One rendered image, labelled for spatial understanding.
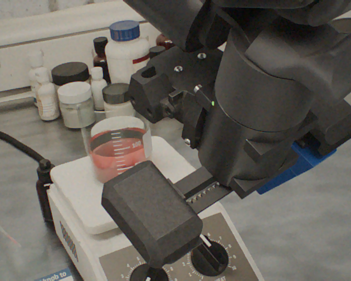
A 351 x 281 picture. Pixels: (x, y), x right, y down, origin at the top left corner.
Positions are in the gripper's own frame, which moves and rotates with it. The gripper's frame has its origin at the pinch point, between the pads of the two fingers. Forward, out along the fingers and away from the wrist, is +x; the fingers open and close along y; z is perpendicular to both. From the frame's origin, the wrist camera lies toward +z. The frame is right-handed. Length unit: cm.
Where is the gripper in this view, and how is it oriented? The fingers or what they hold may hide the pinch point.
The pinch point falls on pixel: (223, 195)
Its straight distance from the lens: 49.2
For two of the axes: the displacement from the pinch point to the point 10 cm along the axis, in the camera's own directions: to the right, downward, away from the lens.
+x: -1.3, 5.6, 8.2
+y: -7.8, 4.5, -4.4
